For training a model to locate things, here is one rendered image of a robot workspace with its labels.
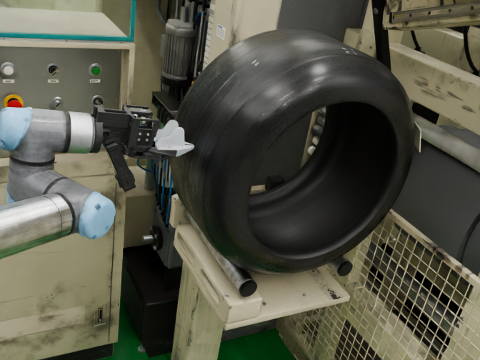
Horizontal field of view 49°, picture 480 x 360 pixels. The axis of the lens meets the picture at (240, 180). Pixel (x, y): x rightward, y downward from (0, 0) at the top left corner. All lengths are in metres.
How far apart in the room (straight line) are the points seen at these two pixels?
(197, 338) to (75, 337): 0.51
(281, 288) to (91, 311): 0.88
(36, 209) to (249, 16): 0.75
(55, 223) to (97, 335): 1.34
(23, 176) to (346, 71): 0.63
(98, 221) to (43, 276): 1.05
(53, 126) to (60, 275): 1.05
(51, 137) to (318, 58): 0.52
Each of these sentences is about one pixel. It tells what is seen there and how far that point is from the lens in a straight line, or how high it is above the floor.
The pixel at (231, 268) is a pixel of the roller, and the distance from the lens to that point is 1.28.
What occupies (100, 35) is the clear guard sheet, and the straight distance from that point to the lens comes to 1.63.
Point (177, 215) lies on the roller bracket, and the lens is 1.48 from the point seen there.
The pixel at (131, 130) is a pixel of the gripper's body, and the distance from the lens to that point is 1.00.
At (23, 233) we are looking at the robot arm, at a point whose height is 1.21.
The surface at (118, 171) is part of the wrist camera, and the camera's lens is 1.05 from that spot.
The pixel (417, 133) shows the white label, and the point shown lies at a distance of 1.30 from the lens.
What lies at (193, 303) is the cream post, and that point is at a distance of 1.76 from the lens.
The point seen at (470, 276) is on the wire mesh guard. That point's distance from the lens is 1.36.
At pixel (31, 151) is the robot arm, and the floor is 1.25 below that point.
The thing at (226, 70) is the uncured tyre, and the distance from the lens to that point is 1.13.
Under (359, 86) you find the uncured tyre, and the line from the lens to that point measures 1.11.
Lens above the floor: 1.68
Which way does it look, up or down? 27 degrees down
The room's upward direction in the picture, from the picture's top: 10 degrees clockwise
